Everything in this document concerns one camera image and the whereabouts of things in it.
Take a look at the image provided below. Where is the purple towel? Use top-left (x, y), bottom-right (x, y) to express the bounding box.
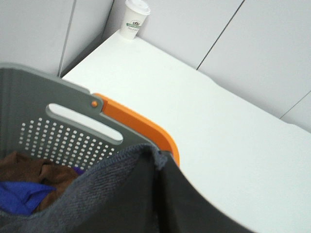
top-left (72, 167), bottom-right (85, 176)

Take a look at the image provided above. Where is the brown towel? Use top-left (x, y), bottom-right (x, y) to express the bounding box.
top-left (0, 151), bottom-right (78, 214)

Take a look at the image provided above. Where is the white paper coffee cup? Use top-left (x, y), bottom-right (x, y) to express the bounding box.
top-left (120, 0), bottom-right (151, 39)

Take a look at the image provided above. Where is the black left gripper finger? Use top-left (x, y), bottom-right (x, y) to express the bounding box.
top-left (155, 151), bottom-right (250, 233)

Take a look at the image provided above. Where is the grey perforated basket orange rim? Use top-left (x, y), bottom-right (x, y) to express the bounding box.
top-left (0, 63), bottom-right (180, 170)

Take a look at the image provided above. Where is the blue towel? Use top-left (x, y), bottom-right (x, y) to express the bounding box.
top-left (0, 181), bottom-right (56, 216)

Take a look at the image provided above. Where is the dark grey towel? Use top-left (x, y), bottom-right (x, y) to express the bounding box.
top-left (0, 144), bottom-right (168, 233)

